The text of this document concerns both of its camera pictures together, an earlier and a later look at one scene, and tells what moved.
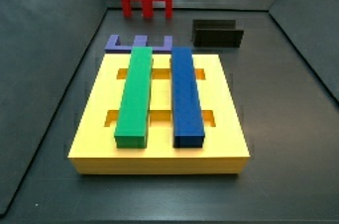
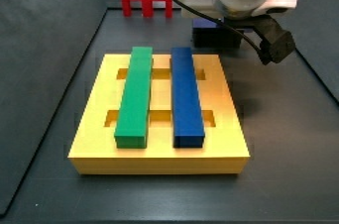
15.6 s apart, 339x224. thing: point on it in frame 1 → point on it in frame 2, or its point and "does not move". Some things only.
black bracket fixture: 216,33 does not move
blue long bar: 188,126 does not move
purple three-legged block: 140,42 → 201,23
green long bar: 133,117 does not move
